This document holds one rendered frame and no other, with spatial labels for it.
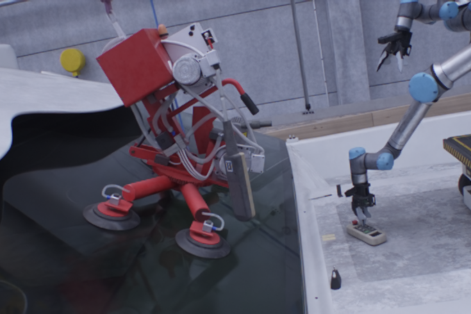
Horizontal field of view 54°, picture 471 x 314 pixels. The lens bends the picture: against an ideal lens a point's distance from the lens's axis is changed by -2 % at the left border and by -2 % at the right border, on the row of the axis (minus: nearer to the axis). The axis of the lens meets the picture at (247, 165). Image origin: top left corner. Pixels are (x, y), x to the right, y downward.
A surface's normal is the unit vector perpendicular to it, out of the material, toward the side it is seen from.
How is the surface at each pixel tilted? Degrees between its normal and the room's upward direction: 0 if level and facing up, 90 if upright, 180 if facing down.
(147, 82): 90
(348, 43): 90
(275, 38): 90
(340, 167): 90
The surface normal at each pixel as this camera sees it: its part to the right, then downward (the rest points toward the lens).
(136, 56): -0.07, 0.28
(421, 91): -0.69, 0.36
